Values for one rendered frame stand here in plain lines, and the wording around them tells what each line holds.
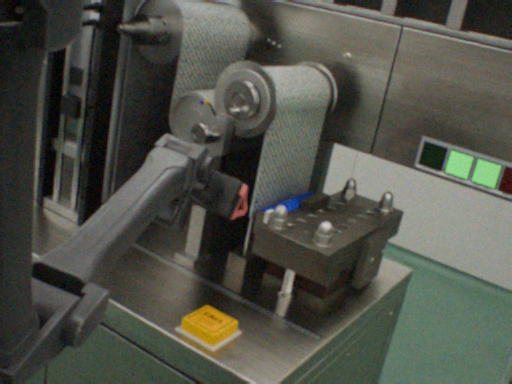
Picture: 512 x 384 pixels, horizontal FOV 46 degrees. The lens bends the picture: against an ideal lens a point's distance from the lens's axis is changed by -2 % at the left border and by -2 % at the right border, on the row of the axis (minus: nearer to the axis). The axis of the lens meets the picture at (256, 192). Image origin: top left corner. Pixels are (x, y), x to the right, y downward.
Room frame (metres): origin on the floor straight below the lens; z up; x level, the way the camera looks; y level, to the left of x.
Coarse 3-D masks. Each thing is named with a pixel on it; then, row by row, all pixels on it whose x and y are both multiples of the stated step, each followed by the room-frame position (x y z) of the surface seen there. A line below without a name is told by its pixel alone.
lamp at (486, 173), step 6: (480, 162) 1.26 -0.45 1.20; (486, 162) 1.25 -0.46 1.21; (480, 168) 1.26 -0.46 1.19; (486, 168) 1.25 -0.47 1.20; (492, 168) 1.25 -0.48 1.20; (498, 168) 1.24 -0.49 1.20; (474, 174) 1.26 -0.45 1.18; (480, 174) 1.26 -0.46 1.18; (486, 174) 1.25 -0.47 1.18; (492, 174) 1.24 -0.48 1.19; (498, 174) 1.24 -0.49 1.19; (474, 180) 1.26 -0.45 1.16; (480, 180) 1.25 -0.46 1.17; (486, 180) 1.25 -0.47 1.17; (492, 180) 1.24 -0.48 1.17; (492, 186) 1.24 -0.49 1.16
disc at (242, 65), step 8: (232, 64) 1.20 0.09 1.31; (240, 64) 1.19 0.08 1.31; (248, 64) 1.18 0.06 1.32; (256, 64) 1.17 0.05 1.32; (224, 72) 1.21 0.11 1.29; (232, 72) 1.20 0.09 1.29; (256, 72) 1.17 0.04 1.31; (264, 72) 1.16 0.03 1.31; (224, 80) 1.21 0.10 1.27; (248, 80) 1.18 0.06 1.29; (264, 80) 1.16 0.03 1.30; (272, 80) 1.15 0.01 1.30; (216, 88) 1.21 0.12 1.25; (272, 88) 1.15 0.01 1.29; (216, 96) 1.21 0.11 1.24; (272, 96) 1.15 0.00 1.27; (216, 104) 1.21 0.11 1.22; (272, 104) 1.15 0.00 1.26; (272, 112) 1.15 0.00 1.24; (264, 120) 1.15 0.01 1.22; (272, 120) 1.14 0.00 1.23; (256, 128) 1.16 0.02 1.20; (264, 128) 1.15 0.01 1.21; (240, 136) 1.18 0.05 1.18; (248, 136) 1.17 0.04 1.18
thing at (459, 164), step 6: (450, 156) 1.29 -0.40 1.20; (456, 156) 1.29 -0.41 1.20; (462, 156) 1.28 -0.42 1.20; (468, 156) 1.27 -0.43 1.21; (450, 162) 1.29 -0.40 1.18; (456, 162) 1.28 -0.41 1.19; (462, 162) 1.28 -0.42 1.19; (468, 162) 1.27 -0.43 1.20; (450, 168) 1.29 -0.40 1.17; (456, 168) 1.28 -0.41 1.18; (462, 168) 1.28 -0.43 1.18; (468, 168) 1.27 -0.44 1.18; (456, 174) 1.28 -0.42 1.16; (462, 174) 1.27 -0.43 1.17; (468, 174) 1.27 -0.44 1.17
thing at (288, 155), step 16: (288, 128) 1.22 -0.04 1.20; (304, 128) 1.28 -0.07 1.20; (320, 128) 1.35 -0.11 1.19; (272, 144) 1.18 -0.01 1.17; (288, 144) 1.23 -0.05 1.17; (304, 144) 1.30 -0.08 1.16; (272, 160) 1.19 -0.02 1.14; (288, 160) 1.25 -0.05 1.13; (304, 160) 1.31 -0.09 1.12; (272, 176) 1.20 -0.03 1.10; (288, 176) 1.26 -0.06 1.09; (304, 176) 1.33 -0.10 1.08; (256, 192) 1.15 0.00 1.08; (272, 192) 1.21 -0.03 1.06; (288, 192) 1.27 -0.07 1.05; (304, 192) 1.34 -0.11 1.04; (256, 208) 1.16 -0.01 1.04
